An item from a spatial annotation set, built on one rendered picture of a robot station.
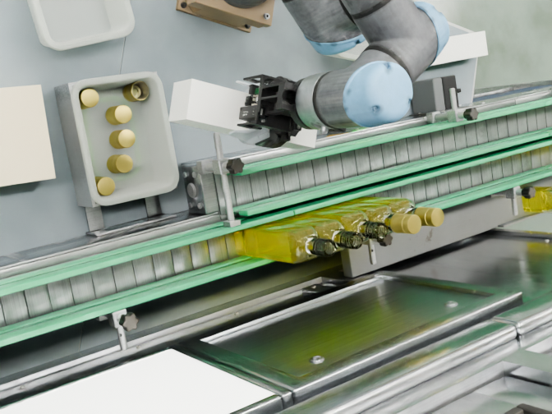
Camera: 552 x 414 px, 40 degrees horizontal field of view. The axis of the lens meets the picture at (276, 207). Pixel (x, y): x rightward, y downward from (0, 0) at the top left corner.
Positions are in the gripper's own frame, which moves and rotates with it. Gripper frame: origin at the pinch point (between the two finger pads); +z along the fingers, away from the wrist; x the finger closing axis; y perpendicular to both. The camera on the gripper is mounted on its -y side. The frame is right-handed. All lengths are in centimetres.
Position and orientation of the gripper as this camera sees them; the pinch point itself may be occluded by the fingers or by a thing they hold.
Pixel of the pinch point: (250, 116)
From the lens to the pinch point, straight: 120.6
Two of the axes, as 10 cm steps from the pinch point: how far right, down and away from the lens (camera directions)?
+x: -1.3, 9.9, -0.5
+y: -8.2, -1.4, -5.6
